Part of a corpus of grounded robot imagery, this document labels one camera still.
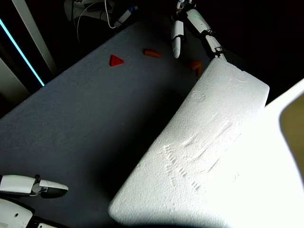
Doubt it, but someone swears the grey table cloth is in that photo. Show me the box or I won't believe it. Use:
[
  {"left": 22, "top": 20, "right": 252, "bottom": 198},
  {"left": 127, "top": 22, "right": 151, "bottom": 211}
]
[{"left": 0, "top": 14, "right": 238, "bottom": 228}]

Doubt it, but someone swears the thin white cable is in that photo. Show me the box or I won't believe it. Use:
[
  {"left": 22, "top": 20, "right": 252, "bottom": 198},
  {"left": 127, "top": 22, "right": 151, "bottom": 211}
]
[{"left": 73, "top": 7, "right": 107, "bottom": 43}]

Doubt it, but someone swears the red triangle block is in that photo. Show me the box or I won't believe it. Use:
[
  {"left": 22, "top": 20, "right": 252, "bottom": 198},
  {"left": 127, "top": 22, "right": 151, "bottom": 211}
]
[{"left": 109, "top": 54, "right": 125, "bottom": 68}]

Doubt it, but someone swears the white plug connector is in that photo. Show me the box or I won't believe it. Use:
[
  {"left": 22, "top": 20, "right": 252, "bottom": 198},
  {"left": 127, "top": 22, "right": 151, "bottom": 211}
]
[{"left": 115, "top": 6, "right": 139, "bottom": 27}]

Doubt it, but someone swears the orange angled toy piece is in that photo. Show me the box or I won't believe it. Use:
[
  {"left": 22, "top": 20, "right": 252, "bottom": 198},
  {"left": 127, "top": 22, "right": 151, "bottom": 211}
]
[{"left": 189, "top": 60, "right": 204, "bottom": 78}]

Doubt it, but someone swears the white styrofoam lid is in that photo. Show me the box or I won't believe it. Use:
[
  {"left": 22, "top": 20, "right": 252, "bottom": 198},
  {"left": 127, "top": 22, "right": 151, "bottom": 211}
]
[{"left": 108, "top": 57, "right": 271, "bottom": 228}]

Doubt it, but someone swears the cyan light strip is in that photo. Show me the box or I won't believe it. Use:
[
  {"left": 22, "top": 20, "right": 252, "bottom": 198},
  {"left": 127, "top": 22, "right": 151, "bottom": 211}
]
[{"left": 0, "top": 18, "right": 45, "bottom": 86}]

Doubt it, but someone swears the large blurred white shell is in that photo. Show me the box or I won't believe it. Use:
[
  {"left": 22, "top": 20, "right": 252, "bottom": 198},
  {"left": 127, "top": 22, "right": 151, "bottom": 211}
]
[{"left": 237, "top": 78, "right": 304, "bottom": 228}]

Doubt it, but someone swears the thick white cable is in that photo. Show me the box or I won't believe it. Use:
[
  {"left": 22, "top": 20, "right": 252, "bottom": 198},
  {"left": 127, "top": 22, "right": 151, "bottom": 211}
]
[{"left": 104, "top": 0, "right": 117, "bottom": 29}]

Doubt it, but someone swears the white post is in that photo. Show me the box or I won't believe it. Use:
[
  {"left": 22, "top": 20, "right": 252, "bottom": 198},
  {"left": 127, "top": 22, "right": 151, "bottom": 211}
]
[{"left": 11, "top": 0, "right": 59, "bottom": 74}]

